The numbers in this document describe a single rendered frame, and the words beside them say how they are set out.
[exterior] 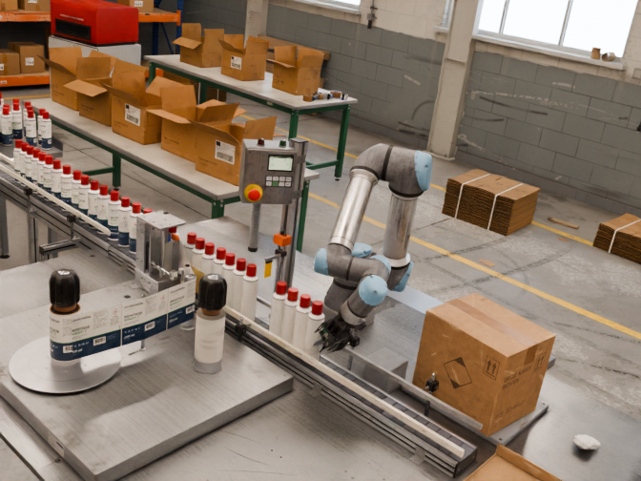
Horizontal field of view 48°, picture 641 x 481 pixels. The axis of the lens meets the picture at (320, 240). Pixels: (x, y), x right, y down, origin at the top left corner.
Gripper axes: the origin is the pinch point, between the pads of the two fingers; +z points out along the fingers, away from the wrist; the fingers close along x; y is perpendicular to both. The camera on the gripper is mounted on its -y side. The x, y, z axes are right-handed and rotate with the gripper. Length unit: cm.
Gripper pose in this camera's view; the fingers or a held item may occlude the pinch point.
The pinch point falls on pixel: (322, 349)
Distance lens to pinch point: 225.4
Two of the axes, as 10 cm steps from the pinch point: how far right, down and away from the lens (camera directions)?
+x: 5.7, 7.5, -3.2
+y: -6.7, 2.1, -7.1
